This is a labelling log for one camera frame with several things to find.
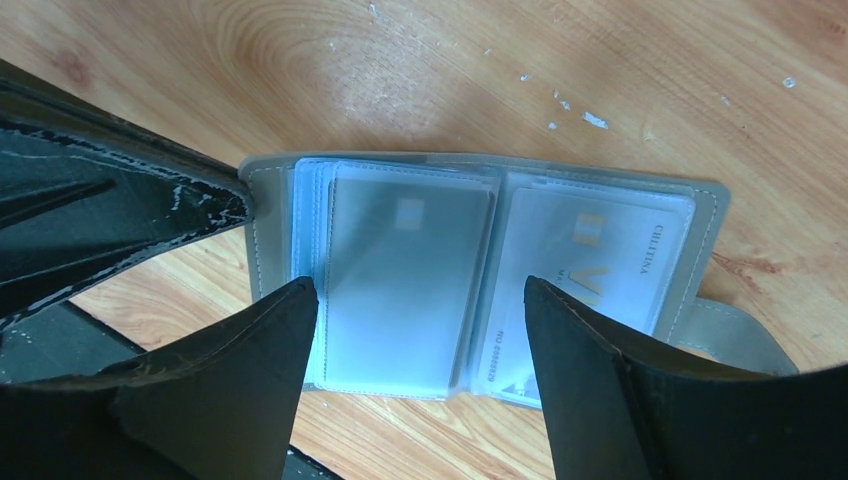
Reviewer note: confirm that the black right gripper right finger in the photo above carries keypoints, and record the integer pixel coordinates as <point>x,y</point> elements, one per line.
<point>722,401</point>

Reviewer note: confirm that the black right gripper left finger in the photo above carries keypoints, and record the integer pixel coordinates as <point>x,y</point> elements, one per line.
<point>199,404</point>

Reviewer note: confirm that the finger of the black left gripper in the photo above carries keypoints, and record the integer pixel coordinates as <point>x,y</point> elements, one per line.
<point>86,195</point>

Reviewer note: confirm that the white VIP card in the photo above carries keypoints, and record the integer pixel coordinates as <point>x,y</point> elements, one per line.
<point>611,249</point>

